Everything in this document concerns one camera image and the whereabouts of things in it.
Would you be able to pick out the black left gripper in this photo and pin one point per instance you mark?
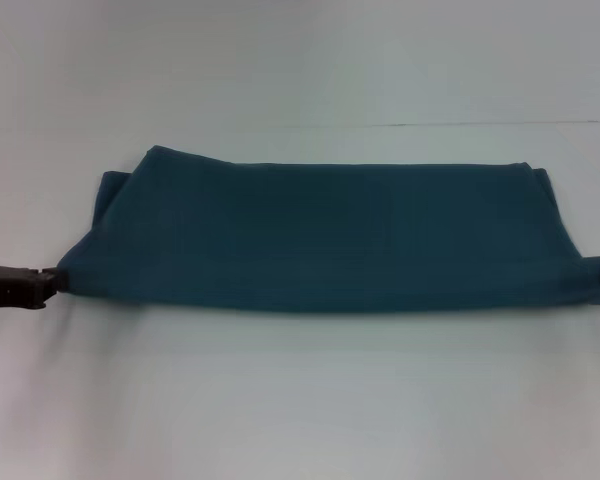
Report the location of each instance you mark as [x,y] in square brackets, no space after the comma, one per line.
[10,287]

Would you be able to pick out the blue-green t-shirt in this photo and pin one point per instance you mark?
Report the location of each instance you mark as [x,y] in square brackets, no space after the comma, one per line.
[330,240]

